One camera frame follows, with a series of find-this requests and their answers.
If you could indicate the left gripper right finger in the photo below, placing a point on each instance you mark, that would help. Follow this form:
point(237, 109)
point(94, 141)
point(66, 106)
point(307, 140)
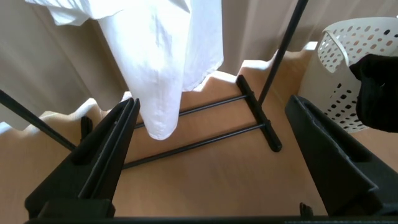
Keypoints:
point(348, 186)

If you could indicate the white printed t-shirt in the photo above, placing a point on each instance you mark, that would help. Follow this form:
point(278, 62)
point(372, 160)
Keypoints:
point(155, 46)

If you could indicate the white laundry basket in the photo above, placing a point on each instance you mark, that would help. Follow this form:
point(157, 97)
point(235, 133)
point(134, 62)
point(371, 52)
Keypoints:
point(335, 46)

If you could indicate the beige curtain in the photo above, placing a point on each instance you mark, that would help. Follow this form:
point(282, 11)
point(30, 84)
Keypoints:
point(46, 56)

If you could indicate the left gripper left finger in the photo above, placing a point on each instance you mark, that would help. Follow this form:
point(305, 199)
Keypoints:
point(56, 193)

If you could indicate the black garment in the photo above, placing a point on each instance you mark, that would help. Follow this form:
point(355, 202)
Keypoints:
point(379, 93)

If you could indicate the black clothes rack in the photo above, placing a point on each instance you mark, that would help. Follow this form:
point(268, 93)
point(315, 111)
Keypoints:
point(258, 112)

